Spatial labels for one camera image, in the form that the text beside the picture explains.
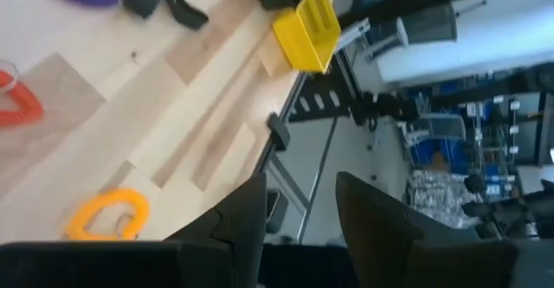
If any black table edge clamp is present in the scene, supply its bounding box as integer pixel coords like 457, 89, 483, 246
266, 112, 292, 152

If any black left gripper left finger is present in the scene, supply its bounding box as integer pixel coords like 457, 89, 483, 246
165, 173, 267, 288

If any yellow coil wristband keychain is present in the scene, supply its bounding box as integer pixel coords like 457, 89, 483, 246
63, 187, 151, 242

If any black aluminium table frame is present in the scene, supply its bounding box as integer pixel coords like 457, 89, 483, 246
259, 49, 354, 244

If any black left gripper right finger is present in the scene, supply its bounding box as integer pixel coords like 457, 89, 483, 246
335, 170, 424, 288

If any orange coil wristband keychain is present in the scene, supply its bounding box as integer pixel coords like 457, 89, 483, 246
0, 61, 45, 129

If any yellow plastic basket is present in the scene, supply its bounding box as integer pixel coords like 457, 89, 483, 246
271, 0, 342, 75

